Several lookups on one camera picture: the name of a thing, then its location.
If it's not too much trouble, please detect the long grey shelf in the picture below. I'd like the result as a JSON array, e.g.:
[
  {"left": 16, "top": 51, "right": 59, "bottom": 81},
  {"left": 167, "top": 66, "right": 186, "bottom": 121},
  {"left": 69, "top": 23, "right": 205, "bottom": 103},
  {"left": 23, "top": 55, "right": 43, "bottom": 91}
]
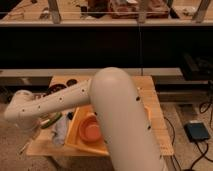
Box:
[{"left": 0, "top": 0, "right": 213, "bottom": 27}]

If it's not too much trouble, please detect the dark round lid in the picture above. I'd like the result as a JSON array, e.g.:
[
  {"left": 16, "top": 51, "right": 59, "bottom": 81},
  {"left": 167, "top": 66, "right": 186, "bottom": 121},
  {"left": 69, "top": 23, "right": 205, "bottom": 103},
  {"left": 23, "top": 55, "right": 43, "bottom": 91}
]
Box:
[{"left": 66, "top": 79, "right": 78, "bottom": 87}]

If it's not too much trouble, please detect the green vegetable toy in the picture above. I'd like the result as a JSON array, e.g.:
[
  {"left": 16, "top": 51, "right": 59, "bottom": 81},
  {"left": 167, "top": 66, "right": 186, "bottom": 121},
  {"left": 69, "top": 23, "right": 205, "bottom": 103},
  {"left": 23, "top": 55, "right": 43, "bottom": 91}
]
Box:
[{"left": 41, "top": 112, "right": 62, "bottom": 129}]

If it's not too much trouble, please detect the orange plastic bowl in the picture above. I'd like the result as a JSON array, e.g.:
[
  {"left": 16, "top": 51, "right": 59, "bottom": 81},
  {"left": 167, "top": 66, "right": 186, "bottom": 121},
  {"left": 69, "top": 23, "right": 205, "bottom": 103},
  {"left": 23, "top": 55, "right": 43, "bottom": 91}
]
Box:
[{"left": 78, "top": 115, "right": 102, "bottom": 143}]

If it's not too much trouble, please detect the black floor cable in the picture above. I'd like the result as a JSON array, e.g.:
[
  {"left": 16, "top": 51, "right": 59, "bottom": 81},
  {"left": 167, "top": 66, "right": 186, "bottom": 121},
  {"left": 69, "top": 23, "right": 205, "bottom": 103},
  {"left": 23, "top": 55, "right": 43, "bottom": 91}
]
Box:
[{"left": 163, "top": 99, "right": 213, "bottom": 171}]

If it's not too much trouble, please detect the black foot pedal box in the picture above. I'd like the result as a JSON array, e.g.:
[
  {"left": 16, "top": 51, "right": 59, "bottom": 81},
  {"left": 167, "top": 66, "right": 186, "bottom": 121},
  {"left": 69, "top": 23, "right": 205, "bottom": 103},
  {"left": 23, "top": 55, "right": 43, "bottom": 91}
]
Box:
[{"left": 184, "top": 123, "right": 211, "bottom": 142}]

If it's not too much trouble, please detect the small black round object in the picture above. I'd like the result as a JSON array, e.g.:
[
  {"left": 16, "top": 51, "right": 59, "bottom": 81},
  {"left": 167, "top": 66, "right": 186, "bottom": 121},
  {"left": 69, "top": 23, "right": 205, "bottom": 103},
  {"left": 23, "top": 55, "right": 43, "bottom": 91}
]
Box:
[{"left": 67, "top": 112, "right": 74, "bottom": 120}]

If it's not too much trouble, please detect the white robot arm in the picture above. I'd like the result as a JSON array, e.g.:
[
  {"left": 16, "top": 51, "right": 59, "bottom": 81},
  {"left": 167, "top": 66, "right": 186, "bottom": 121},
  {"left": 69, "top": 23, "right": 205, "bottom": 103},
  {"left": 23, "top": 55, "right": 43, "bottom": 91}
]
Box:
[{"left": 4, "top": 67, "right": 168, "bottom": 171}]

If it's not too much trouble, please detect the grey crumpled cloth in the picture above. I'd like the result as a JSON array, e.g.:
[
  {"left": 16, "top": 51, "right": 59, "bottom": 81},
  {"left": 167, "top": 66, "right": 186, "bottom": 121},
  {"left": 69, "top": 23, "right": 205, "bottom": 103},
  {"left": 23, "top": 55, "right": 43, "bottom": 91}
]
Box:
[{"left": 51, "top": 115, "right": 69, "bottom": 147}]

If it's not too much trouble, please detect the yellow plastic tray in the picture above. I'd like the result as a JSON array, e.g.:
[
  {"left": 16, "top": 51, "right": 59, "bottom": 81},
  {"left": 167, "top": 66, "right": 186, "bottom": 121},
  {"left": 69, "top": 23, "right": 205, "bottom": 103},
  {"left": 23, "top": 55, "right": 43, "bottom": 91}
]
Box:
[{"left": 65, "top": 105, "right": 108, "bottom": 155}]

